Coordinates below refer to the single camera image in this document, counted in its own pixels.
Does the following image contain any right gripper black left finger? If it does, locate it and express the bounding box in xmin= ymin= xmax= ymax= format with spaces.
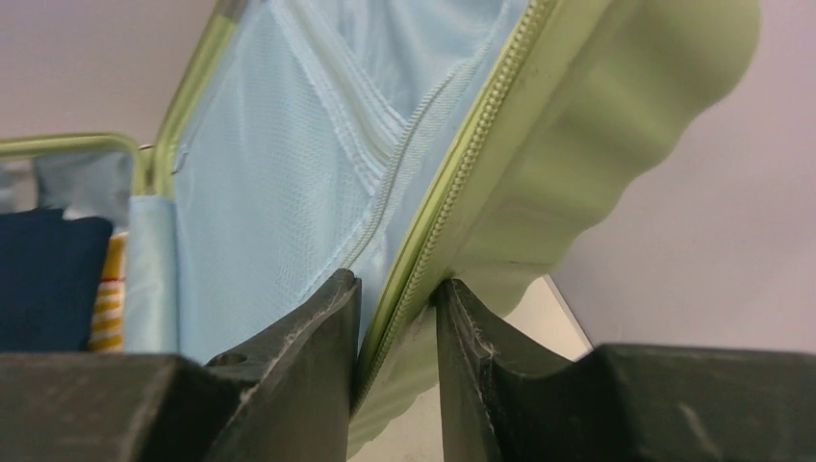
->
xmin=1 ymin=269 xmax=362 ymax=461

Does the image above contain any green suitcase with blue lining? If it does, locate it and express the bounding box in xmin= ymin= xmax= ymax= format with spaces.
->
xmin=1 ymin=1 xmax=761 ymax=459

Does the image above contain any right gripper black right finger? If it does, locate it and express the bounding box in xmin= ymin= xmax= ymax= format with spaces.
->
xmin=433 ymin=280 xmax=815 ymax=461

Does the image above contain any navy blue cloth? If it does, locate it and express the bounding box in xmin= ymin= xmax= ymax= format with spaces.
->
xmin=1 ymin=209 xmax=114 ymax=353

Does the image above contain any yellow striped towel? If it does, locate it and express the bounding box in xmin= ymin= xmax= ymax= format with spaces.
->
xmin=89 ymin=232 xmax=127 ymax=353

